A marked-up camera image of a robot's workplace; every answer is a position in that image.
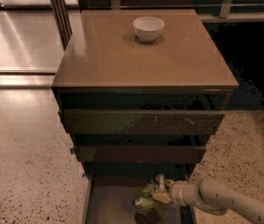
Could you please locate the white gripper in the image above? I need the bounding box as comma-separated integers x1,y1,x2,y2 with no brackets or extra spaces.
151,179,188,206

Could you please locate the middle drawer front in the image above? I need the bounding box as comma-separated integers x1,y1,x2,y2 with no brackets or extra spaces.
75,145,206,163

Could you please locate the open bottom drawer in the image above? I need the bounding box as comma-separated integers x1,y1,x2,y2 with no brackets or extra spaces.
81,173,197,224

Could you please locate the brown drawer cabinet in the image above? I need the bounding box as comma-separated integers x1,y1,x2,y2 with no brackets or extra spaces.
52,10,238,179

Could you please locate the top drawer front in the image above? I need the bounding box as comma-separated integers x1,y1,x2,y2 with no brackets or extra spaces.
63,109,224,135

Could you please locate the blue tape piece upper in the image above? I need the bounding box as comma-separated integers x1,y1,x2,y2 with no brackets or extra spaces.
70,148,76,155

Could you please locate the white ceramic bowl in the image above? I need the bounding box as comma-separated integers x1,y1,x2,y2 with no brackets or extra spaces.
132,17,165,42

